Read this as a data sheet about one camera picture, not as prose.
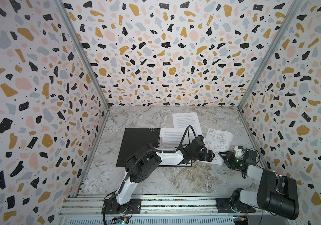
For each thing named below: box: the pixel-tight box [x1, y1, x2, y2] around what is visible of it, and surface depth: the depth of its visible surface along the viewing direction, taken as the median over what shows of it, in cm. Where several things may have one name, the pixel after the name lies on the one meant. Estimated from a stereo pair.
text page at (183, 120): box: [172, 112, 203, 136], surface depth 116 cm
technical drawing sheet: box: [198, 127, 234, 166], surface depth 100 cm
